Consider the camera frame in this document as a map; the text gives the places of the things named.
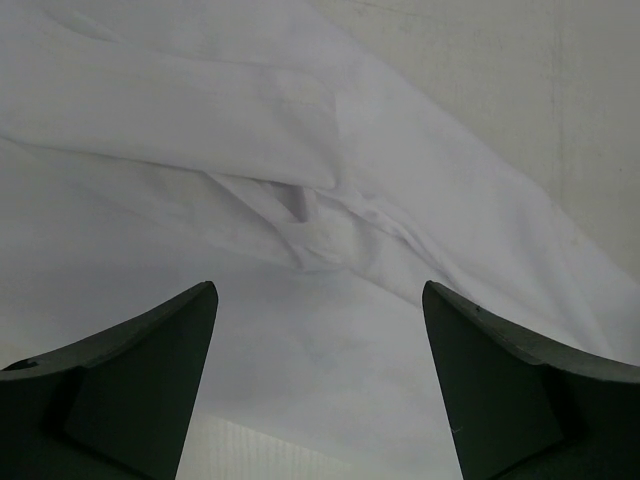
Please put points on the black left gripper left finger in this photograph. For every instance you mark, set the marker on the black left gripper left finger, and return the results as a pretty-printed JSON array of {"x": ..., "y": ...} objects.
[{"x": 114, "y": 405}]

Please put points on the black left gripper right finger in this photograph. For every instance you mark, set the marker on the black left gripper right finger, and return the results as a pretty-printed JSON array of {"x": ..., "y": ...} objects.
[{"x": 524, "y": 406}]

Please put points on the white t shirt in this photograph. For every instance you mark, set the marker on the white t shirt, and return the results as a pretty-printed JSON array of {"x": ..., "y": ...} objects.
[{"x": 147, "y": 146}]

